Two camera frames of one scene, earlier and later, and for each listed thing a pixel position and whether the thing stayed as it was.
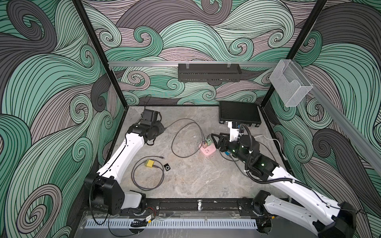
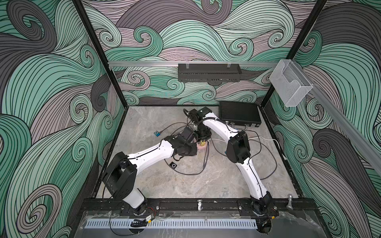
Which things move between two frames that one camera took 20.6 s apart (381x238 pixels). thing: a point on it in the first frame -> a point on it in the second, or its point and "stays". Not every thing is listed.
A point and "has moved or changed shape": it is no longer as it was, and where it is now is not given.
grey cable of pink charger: x=201 y=133 has moved or changed shape
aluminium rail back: x=176 y=63 stays
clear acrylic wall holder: x=290 y=83 stays
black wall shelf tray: x=209 y=72 stays
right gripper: x=222 y=140 -> x=207 y=134
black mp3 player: x=166 y=167 -> x=172 y=164
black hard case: x=243 y=112 stays
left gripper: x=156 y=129 -> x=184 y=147
